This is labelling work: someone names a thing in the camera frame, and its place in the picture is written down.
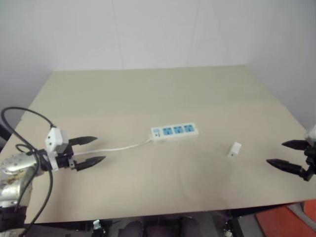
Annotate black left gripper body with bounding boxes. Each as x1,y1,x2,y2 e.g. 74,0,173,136
55,144,77,171

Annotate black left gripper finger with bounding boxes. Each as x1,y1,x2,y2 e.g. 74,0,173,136
75,156,107,172
68,136,98,149

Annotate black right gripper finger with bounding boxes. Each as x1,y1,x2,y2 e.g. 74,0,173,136
282,139,309,151
266,158,305,176

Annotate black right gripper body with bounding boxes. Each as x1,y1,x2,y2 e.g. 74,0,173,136
301,145,316,182

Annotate white plug adapter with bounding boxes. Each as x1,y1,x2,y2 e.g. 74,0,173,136
227,142,242,158

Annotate white power strip blue sockets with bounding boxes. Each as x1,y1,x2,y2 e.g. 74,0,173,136
150,123,199,143

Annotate orange object under table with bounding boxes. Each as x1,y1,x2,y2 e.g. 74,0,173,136
254,201,316,237

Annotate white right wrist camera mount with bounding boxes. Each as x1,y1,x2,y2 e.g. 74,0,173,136
304,123,316,148

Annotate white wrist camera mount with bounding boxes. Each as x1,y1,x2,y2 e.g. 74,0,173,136
304,123,316,148
44,126,69,171

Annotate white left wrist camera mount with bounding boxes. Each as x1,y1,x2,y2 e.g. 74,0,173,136
44,126,69,171

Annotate white power strip cord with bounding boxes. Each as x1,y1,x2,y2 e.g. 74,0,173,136
73,138,154,157

